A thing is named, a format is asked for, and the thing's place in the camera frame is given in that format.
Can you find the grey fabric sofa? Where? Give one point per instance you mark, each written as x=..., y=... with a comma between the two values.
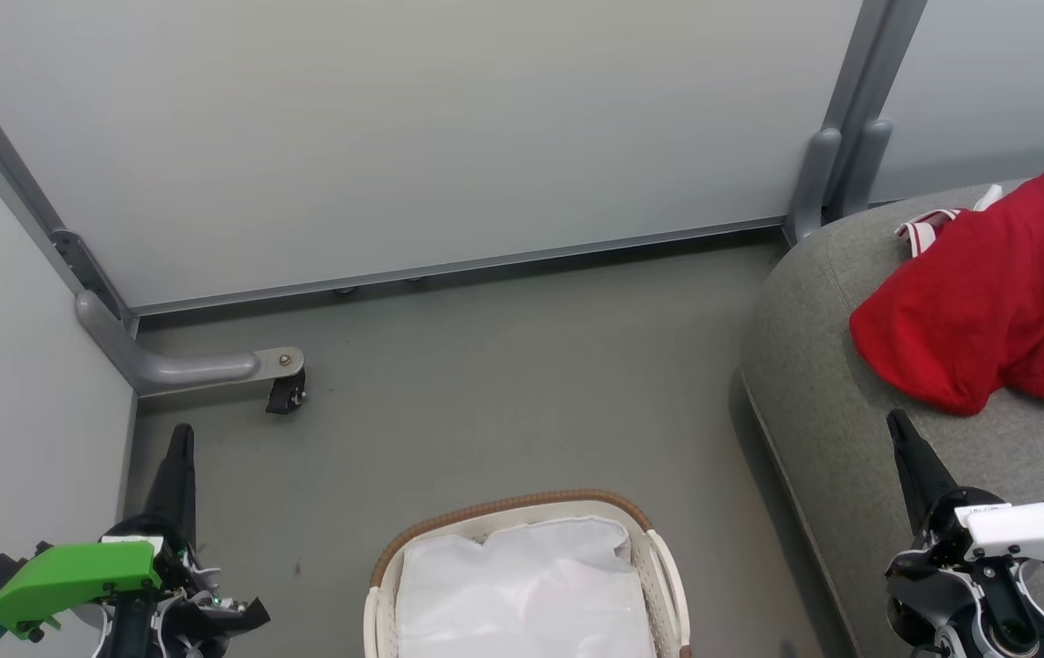
x=814, y=384

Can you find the grey curved partition foot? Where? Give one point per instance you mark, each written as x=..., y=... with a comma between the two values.
x=814, y=183

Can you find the red garment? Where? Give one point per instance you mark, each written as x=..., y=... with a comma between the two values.
x=961, y=302

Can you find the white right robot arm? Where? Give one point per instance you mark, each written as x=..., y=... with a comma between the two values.
x=1016, y=631

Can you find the grey partition bottom rail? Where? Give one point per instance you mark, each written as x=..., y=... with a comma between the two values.
x=485, y=265

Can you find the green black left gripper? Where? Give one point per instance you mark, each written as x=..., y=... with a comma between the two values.
x=74, y=576

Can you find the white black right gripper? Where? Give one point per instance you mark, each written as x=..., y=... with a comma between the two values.
x=1025, y=535

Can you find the grey partition corner post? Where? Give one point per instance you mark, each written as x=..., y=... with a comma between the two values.
x=19, y=192

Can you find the grey partition foot bracket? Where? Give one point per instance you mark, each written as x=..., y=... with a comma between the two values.
x=184, y=367

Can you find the white cloth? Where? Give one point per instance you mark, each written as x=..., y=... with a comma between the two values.
x=522, y=594

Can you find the black caster wheel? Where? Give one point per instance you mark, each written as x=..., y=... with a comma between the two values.
x=284, y=395

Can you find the grey partition upright post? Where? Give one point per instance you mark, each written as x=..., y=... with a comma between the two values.
x=878, y=55

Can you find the white laundry basket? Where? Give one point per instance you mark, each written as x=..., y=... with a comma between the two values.
x=378, y=631

